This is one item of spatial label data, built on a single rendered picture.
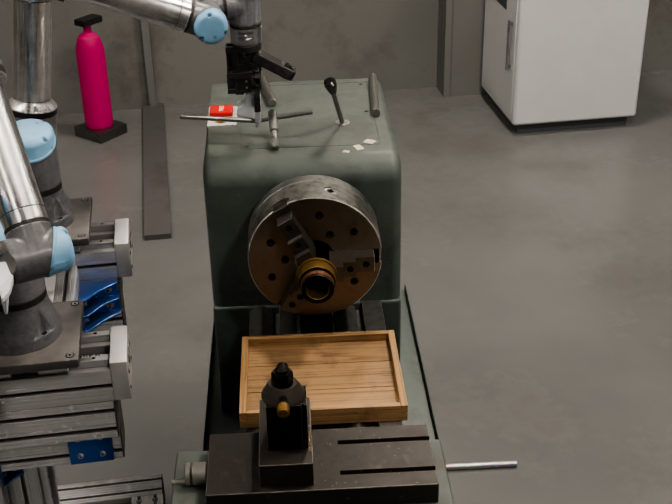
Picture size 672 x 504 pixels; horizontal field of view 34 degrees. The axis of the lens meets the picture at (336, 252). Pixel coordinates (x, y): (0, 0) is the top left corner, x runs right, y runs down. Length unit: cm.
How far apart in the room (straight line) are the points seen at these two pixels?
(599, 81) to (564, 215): 112
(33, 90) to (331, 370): 94
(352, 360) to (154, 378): 166
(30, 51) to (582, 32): 386
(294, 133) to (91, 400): 93
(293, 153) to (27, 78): 64
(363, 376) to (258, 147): 63
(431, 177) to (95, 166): 174
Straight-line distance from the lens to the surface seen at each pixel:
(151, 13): 246
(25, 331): 215
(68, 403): 223
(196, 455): 223
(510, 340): 425
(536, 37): 588
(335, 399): 241
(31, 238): 182
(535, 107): 602
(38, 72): 262
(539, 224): 511
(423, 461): 212
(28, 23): 259
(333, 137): 275
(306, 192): 251
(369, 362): 253
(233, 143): 274
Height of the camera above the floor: 231
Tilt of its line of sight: 29 degrees down
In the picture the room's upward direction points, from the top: 1 degrees counter-clockwise
